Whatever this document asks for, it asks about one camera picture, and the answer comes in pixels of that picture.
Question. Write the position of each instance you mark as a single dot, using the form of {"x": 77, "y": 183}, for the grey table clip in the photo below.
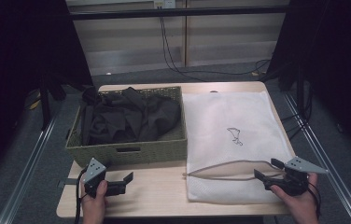
{"x": 67, "y": 182}

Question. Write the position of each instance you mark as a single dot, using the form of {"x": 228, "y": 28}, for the white mesh laundry bag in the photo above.
{"x": 226, "y": 115}

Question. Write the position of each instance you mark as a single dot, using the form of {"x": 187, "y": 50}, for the black curtain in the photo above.
{"x": 335, "y": 62}
{"x": 15, "y": 77}

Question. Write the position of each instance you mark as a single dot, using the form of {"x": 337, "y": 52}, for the white wall outlet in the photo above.
{"x": 164, "y": 3}

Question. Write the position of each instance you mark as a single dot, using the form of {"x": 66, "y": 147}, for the black garment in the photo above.
{"x": 123, "y": 118}

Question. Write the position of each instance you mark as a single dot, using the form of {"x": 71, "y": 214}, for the metal floor rail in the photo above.
{"x": 24, "y": 174}
{"x": 329, "y": 158}

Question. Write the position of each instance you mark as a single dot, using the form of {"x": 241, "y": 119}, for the yellow floor tape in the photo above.
{"x": 35, "y": 104}

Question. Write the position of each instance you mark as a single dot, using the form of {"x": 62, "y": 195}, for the black metal stand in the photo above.
{"x": 301, "y": 93}
{"x": 44, "y": 105}

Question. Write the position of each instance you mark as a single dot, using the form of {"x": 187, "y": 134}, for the person's right hand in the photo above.
{"x": 302, "y": 205}

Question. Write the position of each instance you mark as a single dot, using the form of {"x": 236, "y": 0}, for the dark round table grommet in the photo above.
{"x": 214, "y": 91}

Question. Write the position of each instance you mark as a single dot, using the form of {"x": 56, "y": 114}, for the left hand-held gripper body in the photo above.
{"x": 94, "y": 170}

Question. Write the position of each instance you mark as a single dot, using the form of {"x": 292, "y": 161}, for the person's left hand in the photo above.
{"x": 94, "y": 203}

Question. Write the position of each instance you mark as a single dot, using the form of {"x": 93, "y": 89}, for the black horizontal crossbar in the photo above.
{"x": 176, "y": 13}

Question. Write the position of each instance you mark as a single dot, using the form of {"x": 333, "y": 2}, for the green woven basket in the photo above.
{"x": 151, "y": 152}

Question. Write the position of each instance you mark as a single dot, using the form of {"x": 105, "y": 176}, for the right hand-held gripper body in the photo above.
{"x": 296, "y": 180}

